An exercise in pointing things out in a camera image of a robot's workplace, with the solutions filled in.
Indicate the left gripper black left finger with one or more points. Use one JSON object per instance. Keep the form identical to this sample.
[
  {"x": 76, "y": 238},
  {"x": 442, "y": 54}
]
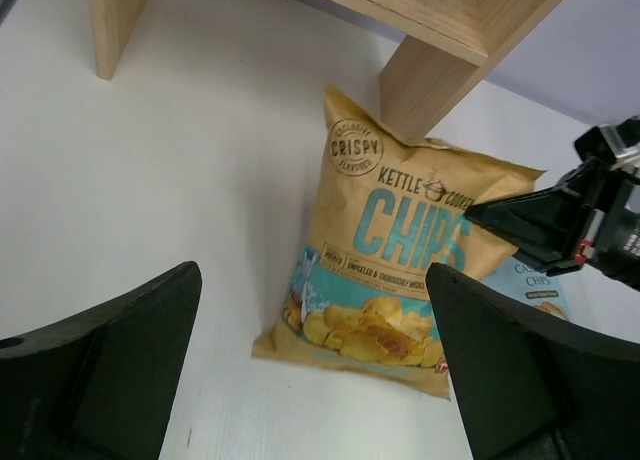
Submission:
[{"x": 100, "y": 384}]

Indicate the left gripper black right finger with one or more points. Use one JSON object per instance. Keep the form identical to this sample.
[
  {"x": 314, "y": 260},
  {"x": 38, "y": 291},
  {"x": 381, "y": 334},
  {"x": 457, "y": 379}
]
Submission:
[{"x": 530, "y": 385}]

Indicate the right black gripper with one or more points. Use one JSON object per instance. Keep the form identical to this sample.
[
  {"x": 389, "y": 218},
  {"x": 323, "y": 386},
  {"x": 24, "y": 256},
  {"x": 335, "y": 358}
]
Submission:
[{"x": 550, "y": 229}]

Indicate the yellow kettle cooked chips bag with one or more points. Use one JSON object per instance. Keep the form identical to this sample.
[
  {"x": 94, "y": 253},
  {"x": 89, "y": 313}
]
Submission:
[{"x": 384, "y": 213}]

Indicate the light blue cassava chips bag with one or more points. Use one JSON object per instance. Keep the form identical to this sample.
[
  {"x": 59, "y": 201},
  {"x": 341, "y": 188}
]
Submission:
[{"x": 521, "y": 282}]

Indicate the wooden two-tier shelf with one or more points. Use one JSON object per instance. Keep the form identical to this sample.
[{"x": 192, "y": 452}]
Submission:
[{"x": 425, "y": 56}]

